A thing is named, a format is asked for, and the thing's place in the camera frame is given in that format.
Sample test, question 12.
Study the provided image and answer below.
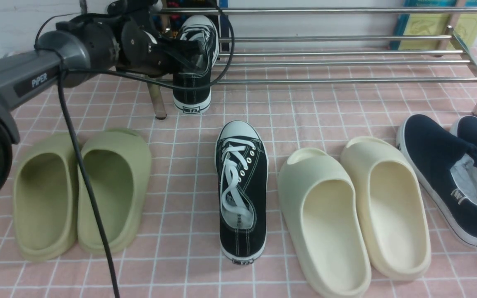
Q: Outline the olive green slipper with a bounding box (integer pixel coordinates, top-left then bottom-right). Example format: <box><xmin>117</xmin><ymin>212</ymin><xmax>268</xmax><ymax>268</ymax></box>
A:
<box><xmin>81</xmin><ymin>128</ymin><xmax>152</xmax><ymax>253</ymax></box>
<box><xmin>13</xmin><ymin>133</ymin><xmax>78</xmax><ymax>262</ymax></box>

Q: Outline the stainless steel shoe rack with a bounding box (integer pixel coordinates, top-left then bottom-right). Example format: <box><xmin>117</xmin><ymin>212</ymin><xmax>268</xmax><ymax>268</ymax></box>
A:
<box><xmin>146</xmin><ymin>0</ymin><xmax>477</xmax><ymax>120</ymax></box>

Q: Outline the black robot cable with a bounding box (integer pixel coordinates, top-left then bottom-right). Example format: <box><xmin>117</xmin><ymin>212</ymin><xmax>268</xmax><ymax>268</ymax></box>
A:
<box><xmin>34</xmin><ymin>0</ymin><xmax>236</xmax><ymax>298</ymax></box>

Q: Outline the black canvas sneaker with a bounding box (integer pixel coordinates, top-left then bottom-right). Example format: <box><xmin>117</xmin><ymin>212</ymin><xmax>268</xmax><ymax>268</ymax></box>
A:
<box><xmin>214</xmin><ymin>120</ymin><xmax>269</xmax><ymax>265</ymax></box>
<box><xmin>173</xmin><ymin>15</ymin><xmax>219</xmax><ymax>115</ymax></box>

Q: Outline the teal and yellow book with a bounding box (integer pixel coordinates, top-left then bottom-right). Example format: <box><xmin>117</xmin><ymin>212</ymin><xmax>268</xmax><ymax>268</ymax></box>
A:
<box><xmin>389</xmin><ymin>0</ymin><xmax>477</xmax><ymax>50</ymax></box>

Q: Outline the left navy slip-on shoe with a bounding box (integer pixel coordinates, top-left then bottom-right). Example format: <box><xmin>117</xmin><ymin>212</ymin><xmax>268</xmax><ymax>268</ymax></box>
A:
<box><xmin>396</xmin><ymin>114</ymin><xmax>477</xmax><ymax>247</ymax></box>

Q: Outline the left cream foam slipper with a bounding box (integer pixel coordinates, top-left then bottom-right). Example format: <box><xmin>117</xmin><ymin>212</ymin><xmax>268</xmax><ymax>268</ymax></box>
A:
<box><xmin>277</xmin><ymin>148</ymin><xmax>371</xmax><ymax>298</ymax></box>

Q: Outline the right olive green slipper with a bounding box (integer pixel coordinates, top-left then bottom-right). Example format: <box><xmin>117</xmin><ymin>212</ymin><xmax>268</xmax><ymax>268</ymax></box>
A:
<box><xmin>81</xmin><ymin>128</ymin><xmax>152</xmax><ymax>253</ymax></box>

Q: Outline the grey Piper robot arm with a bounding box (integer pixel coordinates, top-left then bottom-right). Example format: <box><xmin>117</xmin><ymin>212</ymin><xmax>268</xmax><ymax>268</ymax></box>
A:
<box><xmin>0</xmin><ymin>0</ymin><xmax>203</xmax><ymax>189</ymax></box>

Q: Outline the cream foam slipper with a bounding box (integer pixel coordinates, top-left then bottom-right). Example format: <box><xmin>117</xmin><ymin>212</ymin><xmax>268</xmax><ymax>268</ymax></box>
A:
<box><xmin>340</xmin><ymin>136</ymin><xmax>431</xmax><ymax>281</ymax></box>
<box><xmin>277</xmin><ymin>148</ymin><xmax>371</xmax><ymax>298</ymax></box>

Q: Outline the right cream foam slipper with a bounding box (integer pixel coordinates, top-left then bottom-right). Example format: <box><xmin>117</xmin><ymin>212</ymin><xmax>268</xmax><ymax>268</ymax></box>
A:
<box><xmin>340</xmin><ymin>136</ymin><xmax>431</xmax><ymax>281</ymax></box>

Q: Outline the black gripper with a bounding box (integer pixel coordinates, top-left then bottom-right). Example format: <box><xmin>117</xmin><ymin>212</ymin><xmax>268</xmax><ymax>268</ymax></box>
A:
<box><xmin>107</xmin><ymin>0</ymin><xmax>202</xmax><ymax>79</ymax></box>

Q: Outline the left olive green slipper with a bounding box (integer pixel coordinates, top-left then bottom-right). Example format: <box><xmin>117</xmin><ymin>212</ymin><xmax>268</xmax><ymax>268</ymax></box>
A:
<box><xmin>13</xmin><ymin>133</ymin><xmax>78</xmax><ymax>262</ymax></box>

